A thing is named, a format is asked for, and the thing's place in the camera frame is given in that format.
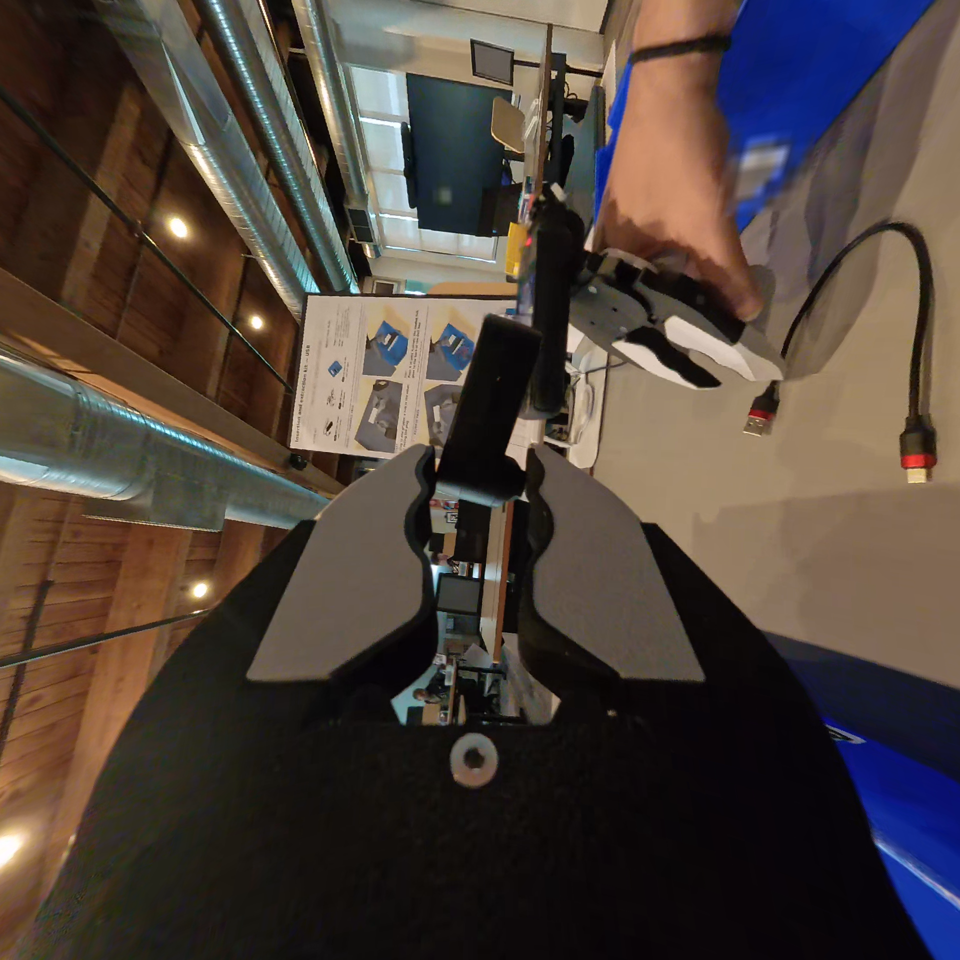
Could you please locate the large black monitor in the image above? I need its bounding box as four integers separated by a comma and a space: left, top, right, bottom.
401, 72, 520, 239

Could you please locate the large metal ceiling duct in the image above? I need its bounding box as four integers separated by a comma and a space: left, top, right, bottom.
0, 348, 333, 531

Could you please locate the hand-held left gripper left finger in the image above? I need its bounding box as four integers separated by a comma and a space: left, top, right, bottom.
246, 444, 439, 684

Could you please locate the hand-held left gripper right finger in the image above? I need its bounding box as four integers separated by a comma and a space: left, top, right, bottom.
516, 446, 708, 685

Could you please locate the black wrist band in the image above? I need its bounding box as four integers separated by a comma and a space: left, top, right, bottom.
626, 36, 732, 65

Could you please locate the wooden top desk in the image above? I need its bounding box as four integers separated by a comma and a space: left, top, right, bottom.
525, 22, 575, 200

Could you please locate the black sign stand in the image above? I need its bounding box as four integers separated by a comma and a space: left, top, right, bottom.
468, 37, 605, 85

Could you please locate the black red usb cable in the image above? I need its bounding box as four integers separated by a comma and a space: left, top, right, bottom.
742, 221, 936, 485

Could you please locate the person's right hand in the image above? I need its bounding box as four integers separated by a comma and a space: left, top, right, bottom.
591, 51, 768, 324

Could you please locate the beige chair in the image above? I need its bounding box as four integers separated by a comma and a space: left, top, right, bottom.
489, 96, 528, 155

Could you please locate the blue plastic bin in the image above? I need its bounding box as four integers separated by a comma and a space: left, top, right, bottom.
765, 630, 960, 960
600, 0, 939, 234

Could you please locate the black usb hub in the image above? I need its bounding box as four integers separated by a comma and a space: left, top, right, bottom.
435, 313, 544, 507

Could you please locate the printed instruction board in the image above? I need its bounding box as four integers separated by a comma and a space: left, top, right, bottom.
288, 294, 543, 460

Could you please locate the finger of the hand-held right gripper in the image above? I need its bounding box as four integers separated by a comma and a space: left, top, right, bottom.
663, 315, 789, 384
615, 327, 723, 391

